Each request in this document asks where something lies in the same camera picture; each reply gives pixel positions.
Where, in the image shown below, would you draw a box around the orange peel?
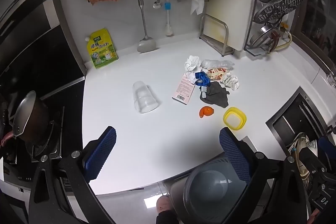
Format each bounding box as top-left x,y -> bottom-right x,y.
199,106 -> 214,119

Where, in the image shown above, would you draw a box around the yellow gas hose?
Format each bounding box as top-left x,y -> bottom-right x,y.
273,30 -> 292,51

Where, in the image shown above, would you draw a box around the pink flat paper box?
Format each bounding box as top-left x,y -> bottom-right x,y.
172,72 -> 197,105

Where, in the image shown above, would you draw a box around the dark grey cloth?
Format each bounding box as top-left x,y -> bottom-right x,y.
199,81 -> 230,108

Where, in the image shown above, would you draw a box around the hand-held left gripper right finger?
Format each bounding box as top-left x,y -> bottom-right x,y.
219,127 -> 309,224

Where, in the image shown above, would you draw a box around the grey perforated plastic bin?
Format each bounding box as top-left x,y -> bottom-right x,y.
169,157 -> 263,224

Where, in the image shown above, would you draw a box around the steel lid with brown handle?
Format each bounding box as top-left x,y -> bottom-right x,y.
249,25 -> 282,47

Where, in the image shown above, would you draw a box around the dirty dishes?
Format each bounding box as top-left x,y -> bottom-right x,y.
287,132 -> 318,156

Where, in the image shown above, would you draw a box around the white cutting board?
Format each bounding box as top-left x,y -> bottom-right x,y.
203,0 -> 256,51

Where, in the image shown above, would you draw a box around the printed snack wrapper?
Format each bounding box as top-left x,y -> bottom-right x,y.
207,68 -> 227,82

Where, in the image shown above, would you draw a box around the dark kitchen sink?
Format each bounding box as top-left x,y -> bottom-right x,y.
266,86 -> 336,156

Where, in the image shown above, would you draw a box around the line-patterned white paper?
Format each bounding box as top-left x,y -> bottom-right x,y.
222,72 -> 240,90

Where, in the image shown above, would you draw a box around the white brush with blue band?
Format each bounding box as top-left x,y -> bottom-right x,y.
164,0 -> 174,37

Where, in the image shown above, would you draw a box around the clear plastic bag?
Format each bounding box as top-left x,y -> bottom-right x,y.
201,59 -> 235,71

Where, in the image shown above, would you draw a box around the steel cooking pot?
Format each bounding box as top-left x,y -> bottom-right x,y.
13,91 -> 50,144

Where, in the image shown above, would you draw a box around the clear plastic cup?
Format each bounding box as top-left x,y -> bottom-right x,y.
132,80 -> 161,114

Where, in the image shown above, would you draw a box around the perforated steel steamer plate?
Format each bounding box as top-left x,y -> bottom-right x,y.
255,0 -> 304,23

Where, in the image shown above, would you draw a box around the steel cutting board holder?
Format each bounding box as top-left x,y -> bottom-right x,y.
199,14 -> 235,56

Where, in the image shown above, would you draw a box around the yellow green seasoning pouch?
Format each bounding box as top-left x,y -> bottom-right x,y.
84,28 -> 118,69

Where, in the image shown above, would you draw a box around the steel spatula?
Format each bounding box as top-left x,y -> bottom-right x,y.
136,0 -> 158,53

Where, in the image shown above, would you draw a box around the yellow plastic lid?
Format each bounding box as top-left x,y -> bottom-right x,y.
223,107 -> 247,130

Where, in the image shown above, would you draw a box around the black gas stove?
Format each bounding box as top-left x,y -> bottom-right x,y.
0,106 -> 66,188

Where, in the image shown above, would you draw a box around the person's foot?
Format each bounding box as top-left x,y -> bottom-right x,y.
156,196 -> 174,224

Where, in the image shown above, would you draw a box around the white tissue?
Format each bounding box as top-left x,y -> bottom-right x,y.
184,55 -> 203,73

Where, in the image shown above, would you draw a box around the black wire lid rack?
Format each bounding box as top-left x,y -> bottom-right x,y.
244,0 -> 302,56

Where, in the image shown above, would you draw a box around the black range hood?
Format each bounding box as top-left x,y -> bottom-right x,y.
0,0 -> 86,98

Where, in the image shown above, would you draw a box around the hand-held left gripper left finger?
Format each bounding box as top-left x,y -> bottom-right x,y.
28,126 -> 117,224

